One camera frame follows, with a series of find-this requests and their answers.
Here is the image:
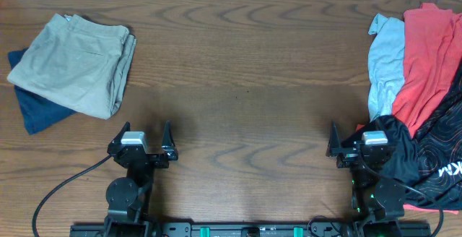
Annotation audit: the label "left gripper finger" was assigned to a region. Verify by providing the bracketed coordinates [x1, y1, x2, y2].
[161, 121, 175, 149]
[110, 121, 131, 145]

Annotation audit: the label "black patterned cycling jersey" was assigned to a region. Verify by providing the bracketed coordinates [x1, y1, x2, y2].
[341, 68, 461, 210]

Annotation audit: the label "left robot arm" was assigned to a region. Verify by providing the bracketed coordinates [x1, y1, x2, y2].
[103, 121, 178, 237]

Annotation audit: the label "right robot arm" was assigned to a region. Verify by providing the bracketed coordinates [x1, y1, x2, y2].
[326, 124, 406, 236]

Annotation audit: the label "folded khaki trousers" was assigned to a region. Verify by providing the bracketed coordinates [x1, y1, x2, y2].
[7, 14, 136, 119]

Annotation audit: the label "folded navy blue garment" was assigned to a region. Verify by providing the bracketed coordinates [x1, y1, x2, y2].
[7, 48, 77, 136]

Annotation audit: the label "light grey t-shirt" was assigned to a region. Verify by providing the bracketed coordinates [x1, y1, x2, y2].
[367, 14, 405, 121]

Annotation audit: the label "red t-shirt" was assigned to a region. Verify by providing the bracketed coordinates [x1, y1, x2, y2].
[390, 3, 461, 135]

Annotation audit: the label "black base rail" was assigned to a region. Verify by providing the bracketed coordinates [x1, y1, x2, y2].
[69, 220, 432, 237]

